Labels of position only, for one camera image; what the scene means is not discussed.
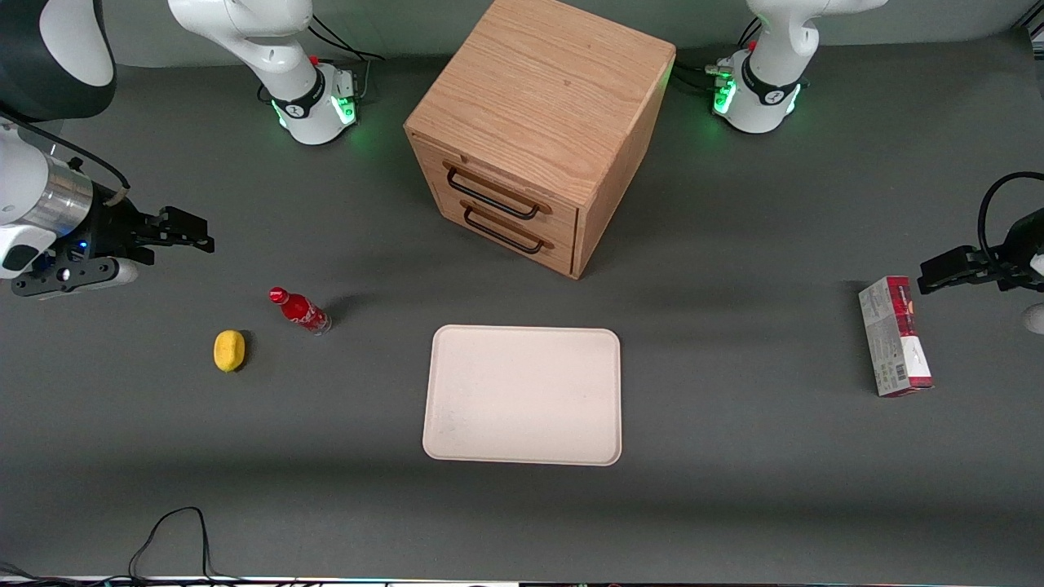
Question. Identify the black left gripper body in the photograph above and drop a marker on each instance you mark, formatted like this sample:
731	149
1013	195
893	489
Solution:
1021	249

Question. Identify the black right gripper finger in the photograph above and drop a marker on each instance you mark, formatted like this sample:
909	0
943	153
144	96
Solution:
192	241
183	220

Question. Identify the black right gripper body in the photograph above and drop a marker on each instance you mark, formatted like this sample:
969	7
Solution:
108	228

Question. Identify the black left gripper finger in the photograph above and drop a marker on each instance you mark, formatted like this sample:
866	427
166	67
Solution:
946	275
975	257

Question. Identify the red coke bottle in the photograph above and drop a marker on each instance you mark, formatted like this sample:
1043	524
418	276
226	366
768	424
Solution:
303	313

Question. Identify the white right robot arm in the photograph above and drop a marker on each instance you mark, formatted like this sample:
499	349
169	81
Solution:
269	49

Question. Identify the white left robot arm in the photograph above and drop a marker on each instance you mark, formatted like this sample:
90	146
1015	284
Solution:
771	73

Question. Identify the beige plastic tray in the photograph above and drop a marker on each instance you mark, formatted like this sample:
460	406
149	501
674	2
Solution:
522	395

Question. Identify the red grey carton box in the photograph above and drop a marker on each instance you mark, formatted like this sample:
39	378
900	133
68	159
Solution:
893	338

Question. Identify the yellow lemon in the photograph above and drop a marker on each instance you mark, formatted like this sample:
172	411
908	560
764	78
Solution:
229	350

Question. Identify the wooden drawer front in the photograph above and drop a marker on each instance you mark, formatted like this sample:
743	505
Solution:
506	179
522	244

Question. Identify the wooden drawer cabinet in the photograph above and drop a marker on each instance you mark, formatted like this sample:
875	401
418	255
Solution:
538	98

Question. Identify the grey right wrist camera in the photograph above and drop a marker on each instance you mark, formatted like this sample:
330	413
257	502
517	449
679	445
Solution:
73	277

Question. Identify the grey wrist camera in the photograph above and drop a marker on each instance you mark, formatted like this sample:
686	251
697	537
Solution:
1037	319
73	277

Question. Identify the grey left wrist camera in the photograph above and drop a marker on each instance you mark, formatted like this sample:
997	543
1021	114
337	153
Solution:
1037	319

